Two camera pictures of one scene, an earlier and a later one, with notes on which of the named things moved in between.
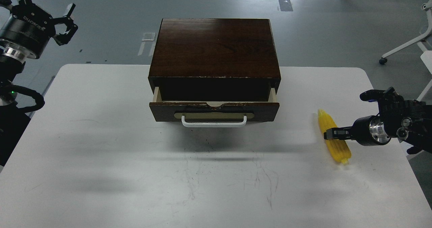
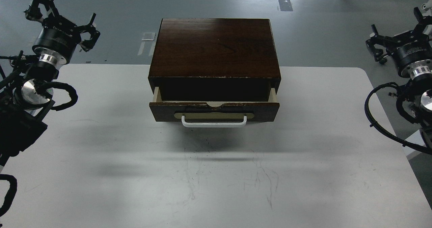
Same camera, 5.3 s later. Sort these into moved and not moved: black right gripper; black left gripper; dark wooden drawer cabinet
Moved: black left gripper; black right gripper
Not moved: dark wooden drawer cabinet
